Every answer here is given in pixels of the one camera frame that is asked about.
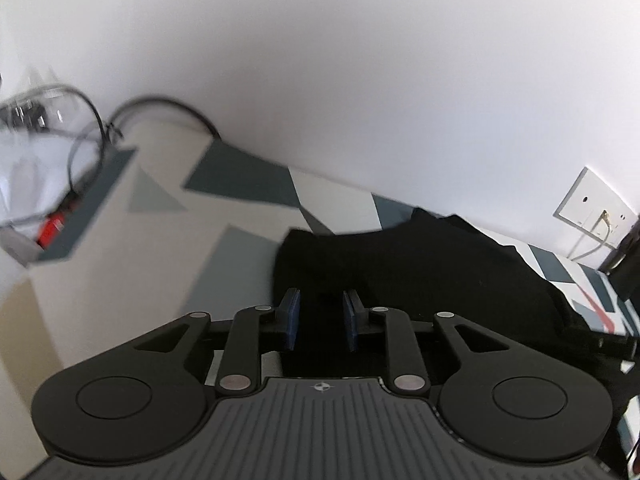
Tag small red packet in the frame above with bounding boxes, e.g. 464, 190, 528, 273
37, 210, 68, 251

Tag black power adapter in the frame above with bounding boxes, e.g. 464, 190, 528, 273
14, 101, 47, 132

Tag white socket cable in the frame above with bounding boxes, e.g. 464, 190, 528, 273
570, 210, 615, 262

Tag black t-shirt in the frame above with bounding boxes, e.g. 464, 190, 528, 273
272, 207, 640, 411

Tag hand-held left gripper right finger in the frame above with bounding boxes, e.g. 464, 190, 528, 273
342, 288, 507, 396

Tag clear plastic bag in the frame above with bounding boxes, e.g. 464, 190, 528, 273
0, 67, 101, 226

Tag geometric patterned mat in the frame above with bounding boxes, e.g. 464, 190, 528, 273
0, 120, 640, 480

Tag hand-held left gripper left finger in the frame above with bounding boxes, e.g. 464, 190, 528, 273
132, 287, 302, 397

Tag black wall plug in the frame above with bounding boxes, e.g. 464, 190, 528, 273
602, 222, 640, 303

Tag small grey block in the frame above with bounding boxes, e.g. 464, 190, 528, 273
0, 227, 43, 266

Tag white wall socket plate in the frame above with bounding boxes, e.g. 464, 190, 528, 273
552, 166, 640, 251

